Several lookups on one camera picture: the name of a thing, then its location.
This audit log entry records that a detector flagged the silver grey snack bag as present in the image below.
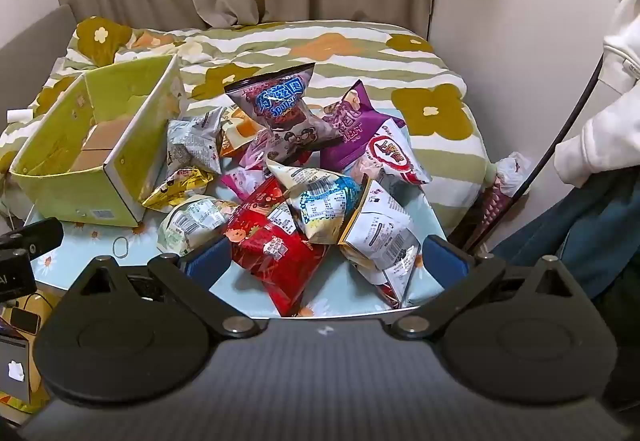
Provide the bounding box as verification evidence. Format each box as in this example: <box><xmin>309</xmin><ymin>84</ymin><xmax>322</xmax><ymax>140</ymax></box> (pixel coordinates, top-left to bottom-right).
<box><xmin>166</xmin><ymin>107</ymin><xmax>226</xmax><ymax>176</ymax></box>

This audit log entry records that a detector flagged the mauve snack bag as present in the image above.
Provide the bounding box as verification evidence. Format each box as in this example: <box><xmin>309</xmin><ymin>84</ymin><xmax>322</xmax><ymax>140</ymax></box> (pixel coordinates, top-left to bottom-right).
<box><xmin>223</xmin><ymin>62</ymin><xmax>344</xmax><ymax>156</ymax></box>

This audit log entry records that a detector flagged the grey device white sticker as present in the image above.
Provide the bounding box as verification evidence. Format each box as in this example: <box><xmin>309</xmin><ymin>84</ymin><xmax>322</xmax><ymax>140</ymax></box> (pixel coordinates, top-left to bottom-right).
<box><xmin>0</xmin><ymin>335</ymin><xmax>32</xmax><ymax>403</ymax></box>

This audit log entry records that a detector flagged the white snack bag red logo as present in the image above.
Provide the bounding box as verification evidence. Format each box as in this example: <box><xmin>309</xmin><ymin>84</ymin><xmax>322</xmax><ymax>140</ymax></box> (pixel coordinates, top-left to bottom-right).
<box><xmin>350</xmin><ymin>121</ymin><xmax>434</xmax><ymax>188</ymax></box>

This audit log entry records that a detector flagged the white snack bag yellow edge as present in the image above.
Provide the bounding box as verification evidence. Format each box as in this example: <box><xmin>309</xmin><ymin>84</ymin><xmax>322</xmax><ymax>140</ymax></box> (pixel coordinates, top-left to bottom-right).
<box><xmin>338</xmin><ymin>175</ymin><xmax>427</xmax><ymax>311</ymax></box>

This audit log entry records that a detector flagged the black cable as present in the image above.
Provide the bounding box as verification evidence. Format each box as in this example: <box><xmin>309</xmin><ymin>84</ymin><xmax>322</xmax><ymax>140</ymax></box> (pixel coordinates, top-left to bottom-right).
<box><xmin>461</xmin><ymin>52</ymin><xmax>607</xmax><ymax>256</ymax></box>

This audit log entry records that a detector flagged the blue white snack bag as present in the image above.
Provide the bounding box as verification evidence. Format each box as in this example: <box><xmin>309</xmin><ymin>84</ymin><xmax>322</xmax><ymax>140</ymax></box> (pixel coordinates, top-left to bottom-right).
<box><xmin>266</xmin><ymin>158</ymin><xmax>362</xmax><ymax>246</ymax></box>

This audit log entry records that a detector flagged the gold yellow snack bag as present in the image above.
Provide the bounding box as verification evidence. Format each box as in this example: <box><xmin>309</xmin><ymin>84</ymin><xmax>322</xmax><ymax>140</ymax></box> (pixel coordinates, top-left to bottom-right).
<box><xmin>141</xmin><ymin>166</ymin><xmax>216</xmax><ymax>213</ymax></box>

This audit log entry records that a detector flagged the green striped floral blanket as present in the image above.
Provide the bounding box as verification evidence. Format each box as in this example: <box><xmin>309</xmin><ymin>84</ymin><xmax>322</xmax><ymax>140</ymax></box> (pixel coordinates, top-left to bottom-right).
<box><xmin>0</xmin><ymin>16</ymin><xmax>494</xmax><ymax>233</ymax></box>

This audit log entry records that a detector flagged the purple snack bag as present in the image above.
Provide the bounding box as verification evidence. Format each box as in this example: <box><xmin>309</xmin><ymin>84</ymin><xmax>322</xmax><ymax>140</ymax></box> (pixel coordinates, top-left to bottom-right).
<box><xmin>320</xmin><ymin>80</ymin><xmax>407</xmax><ymax>168</ymax></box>

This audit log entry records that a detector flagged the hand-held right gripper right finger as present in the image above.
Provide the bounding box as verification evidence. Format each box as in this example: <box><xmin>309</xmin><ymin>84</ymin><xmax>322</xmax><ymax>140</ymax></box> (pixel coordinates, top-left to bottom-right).
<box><xmin>390</xmin><ymin>236</ymin><xmax>585</xmax><ymax>341</ymax></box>

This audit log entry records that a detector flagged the pink snack bag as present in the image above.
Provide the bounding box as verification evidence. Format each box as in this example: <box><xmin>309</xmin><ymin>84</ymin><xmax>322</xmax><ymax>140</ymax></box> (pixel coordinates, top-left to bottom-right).
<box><xmin>220</xmin><ymin>141</ymin><xmax>282</xmax><ymax>202</ymax></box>

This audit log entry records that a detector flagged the dark red dotted cloth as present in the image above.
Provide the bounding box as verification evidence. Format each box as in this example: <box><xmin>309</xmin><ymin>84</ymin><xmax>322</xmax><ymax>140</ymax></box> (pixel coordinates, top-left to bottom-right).
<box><xmin>469</xmin><ymin>180</ymin><xmax>507</xmax><ymax>253</ymax></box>

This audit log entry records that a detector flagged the white green snack bag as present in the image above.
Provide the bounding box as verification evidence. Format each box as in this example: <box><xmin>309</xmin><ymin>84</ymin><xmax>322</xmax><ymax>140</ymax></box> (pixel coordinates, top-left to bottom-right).
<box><xmin>157</xmin><ymin>195</ymin><xmax>241</xmax><ymax>256</ymax></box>

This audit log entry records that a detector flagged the white plastic bag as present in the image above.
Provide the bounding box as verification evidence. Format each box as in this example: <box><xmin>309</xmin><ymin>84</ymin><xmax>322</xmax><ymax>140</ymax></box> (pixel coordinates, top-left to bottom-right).
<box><xmin>492</xmin><ymin>151</ymin><xmax>532</xmax><ymax>192</ymax></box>

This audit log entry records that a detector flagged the green cardboard box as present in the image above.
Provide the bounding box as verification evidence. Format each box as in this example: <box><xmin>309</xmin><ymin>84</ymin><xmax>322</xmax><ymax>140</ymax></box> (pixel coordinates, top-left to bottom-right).
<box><xmin>9</xmin><ymin>53</ymin><xmax>189</xmax><ymax>228</ymax></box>

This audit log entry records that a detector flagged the black phone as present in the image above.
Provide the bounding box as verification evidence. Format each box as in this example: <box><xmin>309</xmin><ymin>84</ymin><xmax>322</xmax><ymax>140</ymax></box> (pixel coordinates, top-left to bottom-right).
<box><xmin>9</xmin><ymin>306</ymin><xmax>42</xmax><ymax>335</ymax></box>

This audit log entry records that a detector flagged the white hoodie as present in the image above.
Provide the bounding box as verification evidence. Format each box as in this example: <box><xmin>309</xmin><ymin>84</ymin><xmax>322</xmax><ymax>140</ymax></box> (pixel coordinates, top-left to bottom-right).
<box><xmin>553</xmin><ymin>0</ymin><xmax>640</xmax><ymax>188</ymax></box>

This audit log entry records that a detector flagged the orange snack bag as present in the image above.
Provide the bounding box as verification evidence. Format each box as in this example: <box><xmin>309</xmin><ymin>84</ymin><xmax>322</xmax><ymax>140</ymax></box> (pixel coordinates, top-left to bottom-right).
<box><xmin>219</xmin><ymin>105</ymin><xmax>262</xmax><ymax>158</ymax></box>

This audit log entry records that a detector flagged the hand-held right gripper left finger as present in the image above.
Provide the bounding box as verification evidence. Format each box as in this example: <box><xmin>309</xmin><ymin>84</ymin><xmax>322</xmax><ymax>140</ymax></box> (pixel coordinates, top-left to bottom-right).
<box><xmin>65</xmin><ymin>237</ymin><xmax>262</xmax><ymax>339</ymax></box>

